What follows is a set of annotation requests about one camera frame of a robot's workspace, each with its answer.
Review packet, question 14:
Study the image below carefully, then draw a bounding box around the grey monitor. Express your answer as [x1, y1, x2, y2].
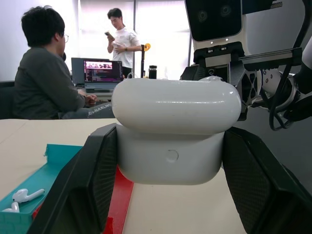
[71, 57, 111, 86]

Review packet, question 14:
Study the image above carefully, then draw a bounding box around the yellow and black stand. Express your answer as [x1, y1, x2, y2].
[140, 42, 152, 79]

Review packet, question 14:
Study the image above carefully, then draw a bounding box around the robot head with black face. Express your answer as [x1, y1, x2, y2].
[184, 0, 244, 43]

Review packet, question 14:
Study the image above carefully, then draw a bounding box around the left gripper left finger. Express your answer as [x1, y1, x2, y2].
[26, 123, 119, 234]

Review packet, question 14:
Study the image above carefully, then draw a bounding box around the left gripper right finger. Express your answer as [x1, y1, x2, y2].
[222, 126, 312, 234]

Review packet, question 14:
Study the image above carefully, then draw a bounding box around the white earbud case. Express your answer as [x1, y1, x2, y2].
[111, 77, 242, 186]

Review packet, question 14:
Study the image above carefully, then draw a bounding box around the standing person in white shirt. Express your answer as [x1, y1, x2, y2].
[104, 7, 143, 79]

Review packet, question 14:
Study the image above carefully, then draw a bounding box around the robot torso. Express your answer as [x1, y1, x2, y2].
[179, 0, 309, 122]

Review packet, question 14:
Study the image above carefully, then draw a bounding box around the white earbud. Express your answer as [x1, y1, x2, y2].
[1, 201, 20, 214]
[12, 188, 46, 204]

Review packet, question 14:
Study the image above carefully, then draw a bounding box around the teal plastic tray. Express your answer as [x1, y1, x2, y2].
[0, 143, 84, 234]

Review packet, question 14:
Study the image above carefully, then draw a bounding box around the red plastic tray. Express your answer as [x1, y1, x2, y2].
[31, 164, 135, 234]

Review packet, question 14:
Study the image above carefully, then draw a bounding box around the black tumbler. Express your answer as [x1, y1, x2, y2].
[148, 65, 158, 80]

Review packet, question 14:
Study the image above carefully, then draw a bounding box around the open laptop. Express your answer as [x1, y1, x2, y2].
[82, 58, 125, 94]

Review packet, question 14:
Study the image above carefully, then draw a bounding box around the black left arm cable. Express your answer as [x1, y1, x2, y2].
[267, 0, 312, 132]

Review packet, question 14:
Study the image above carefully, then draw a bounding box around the seated person in grey sweater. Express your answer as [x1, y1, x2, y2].
[11, 5, 116, 120]

